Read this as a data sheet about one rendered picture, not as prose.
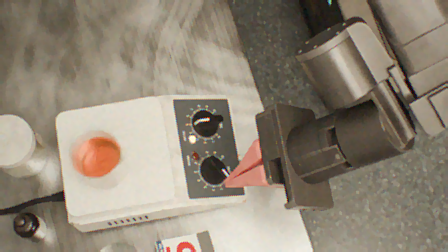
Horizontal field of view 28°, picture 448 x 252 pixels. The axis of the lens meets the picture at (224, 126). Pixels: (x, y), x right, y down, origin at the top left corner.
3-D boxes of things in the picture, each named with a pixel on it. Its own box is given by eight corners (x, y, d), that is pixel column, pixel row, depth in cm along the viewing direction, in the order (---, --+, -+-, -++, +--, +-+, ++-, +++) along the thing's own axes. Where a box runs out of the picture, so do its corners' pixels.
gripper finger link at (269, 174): (210, 205, 88) (283, 179, 82) (198, 136, 90) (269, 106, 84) (253, 207, 93) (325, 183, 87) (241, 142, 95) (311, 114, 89)
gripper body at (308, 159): (279, 211, 82) (344, 189, 78) (259, 108, 85) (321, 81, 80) (319, 213, 87) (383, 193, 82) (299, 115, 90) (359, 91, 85)
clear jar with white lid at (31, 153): (29, 189, 105) (11, 176, 97) (-11, 163, 106) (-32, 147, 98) (58, 148, 106) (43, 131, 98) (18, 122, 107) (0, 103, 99)
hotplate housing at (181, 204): (229, 99, 107) (228, 79, 99) (249, 205, 104) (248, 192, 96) (48, 131, 107) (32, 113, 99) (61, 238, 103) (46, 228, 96)
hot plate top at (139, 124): (161, 96, 99) (160, 93, 98) (178, 200, 96) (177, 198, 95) (55, 114, 99) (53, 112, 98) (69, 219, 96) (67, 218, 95)
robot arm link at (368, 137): (414, 160, 76) (430, 129, 81) (375, 93, 75) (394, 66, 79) (348, 182, 81) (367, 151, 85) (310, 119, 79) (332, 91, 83)
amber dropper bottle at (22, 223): (34, 248, 103) (19, 240, 96) (16, 231, 104) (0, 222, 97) (52, 229, 104) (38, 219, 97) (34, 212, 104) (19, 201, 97)
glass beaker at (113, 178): (79, 191, 96) (64, 176, 88) (84, 143, 97) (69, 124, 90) (134, 193, 96) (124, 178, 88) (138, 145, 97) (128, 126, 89)
